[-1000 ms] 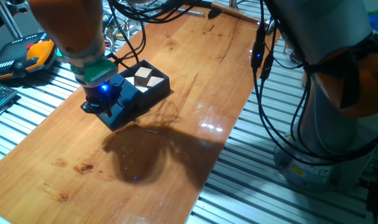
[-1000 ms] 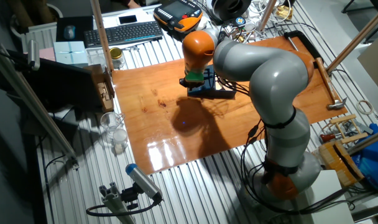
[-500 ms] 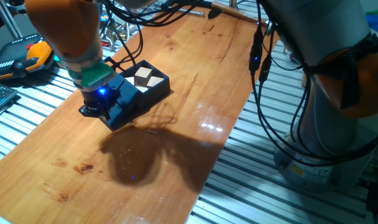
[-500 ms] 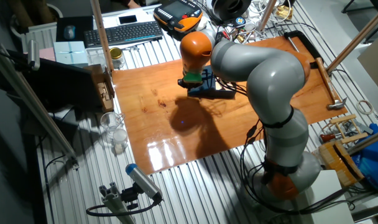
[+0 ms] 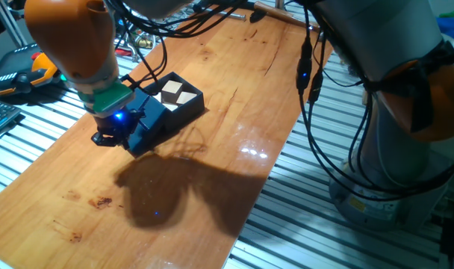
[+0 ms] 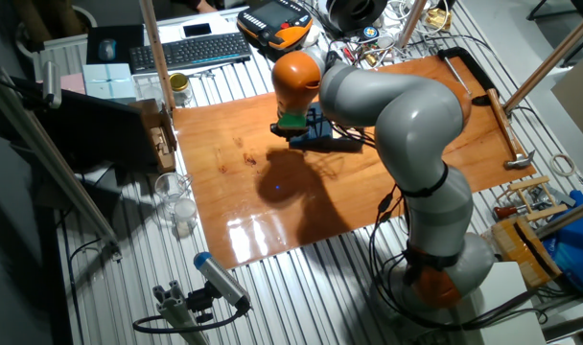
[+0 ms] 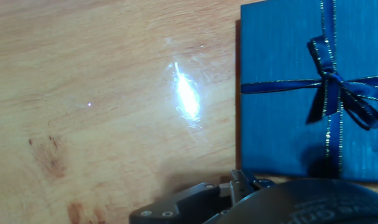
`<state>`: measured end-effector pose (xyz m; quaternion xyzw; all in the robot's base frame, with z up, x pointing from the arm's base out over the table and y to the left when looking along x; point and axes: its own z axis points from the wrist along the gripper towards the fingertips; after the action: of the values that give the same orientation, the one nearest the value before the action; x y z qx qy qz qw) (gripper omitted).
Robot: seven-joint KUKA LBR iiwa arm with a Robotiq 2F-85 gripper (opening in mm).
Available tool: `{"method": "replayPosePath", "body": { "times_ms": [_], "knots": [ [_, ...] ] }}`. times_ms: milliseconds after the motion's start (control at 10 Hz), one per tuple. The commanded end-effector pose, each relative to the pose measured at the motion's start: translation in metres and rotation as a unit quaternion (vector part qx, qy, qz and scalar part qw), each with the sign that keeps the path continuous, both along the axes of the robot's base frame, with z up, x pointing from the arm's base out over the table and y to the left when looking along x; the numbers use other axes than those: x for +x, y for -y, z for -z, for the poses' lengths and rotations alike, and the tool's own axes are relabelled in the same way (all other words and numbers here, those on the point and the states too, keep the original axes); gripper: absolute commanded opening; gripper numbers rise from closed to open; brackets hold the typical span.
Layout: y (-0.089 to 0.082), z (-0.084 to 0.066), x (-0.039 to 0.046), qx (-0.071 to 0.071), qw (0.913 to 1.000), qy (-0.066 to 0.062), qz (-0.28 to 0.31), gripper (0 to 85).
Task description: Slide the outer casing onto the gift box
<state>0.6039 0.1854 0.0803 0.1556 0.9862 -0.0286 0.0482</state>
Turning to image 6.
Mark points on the light blue gift box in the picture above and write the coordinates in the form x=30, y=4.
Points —
x=109, y=81

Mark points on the silver camera blue tip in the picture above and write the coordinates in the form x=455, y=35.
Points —
x=219, y=278

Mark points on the pale wooden cube block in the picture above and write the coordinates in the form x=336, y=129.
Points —
x=337, y=135

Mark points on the glossy wooden board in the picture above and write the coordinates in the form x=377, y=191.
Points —
x=205, y=144

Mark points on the brass metal object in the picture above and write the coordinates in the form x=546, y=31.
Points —
x=437, y=19

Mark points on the person's hand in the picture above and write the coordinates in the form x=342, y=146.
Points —
x=207, y=6

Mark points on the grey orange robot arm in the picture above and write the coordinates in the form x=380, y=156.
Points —
x=416, y=124

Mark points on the glass jar gold lid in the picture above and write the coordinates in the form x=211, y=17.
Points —
x=180, y=91

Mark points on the round blue white badge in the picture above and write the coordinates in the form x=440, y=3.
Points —
x=370, y=32

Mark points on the wooden frame pole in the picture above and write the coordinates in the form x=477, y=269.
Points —
x=560, y=50
x=411, y=21
x=569, y=216
x=157, y=52

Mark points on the beige cardboard sheet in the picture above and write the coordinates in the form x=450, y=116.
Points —
x=581, y=96

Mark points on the blue ribboned casing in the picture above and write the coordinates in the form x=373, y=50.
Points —
x=320, y=131

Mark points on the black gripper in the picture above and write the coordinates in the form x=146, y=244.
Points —
x=291, y=132

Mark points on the long aluminium beam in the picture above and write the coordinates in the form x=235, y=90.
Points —
x=56, y=165

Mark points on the white oval device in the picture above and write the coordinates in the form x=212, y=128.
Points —
x=313, y=36

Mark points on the grey computer mouse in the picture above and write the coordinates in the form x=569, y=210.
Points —
x=107, y=49

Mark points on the dark blue gift box tray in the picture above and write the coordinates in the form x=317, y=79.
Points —
x=349, y=145

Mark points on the black filament spool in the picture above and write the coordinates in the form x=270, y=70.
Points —
x=339, y=16

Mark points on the black clamp silver rod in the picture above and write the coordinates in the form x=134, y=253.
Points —
x=481, y=100

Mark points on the white box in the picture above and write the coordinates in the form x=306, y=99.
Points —
x=507, y=282

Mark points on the small wooden rack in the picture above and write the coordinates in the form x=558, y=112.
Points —
x=529, y=182

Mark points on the pink box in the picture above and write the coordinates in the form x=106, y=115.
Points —
x=73, y=84

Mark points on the aluminium profile post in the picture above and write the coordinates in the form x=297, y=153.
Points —
x=174, y=306

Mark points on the black computer keyboard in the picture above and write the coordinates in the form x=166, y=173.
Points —
x=191, y=52

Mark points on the blue plastic bag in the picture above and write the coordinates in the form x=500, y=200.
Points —
x=576, y=244

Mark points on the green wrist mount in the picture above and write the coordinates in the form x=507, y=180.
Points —
x=291, y=121

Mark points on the black mouse pad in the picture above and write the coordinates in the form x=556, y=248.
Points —
x=128, y=38

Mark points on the brown cardboard box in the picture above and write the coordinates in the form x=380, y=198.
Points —
x=164, y=144

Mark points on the orange black teach pendant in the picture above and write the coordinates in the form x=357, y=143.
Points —
x=272, y=19

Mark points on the clear plastic container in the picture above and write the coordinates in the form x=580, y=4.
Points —
x=147, y=88

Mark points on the small brass fitting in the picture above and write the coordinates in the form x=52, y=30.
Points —
x=371, y=59

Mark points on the white tape roll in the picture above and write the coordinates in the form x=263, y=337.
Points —
x=562, y=156

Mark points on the black flat panel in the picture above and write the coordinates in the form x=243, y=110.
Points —
x=90, y=129

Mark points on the clear glass beaker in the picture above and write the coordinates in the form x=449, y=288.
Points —
x=169, y=189

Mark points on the small clear plastic cup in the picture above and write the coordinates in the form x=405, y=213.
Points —
x=185, y=213

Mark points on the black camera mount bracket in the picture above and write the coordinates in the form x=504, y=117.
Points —
x=200, y=302

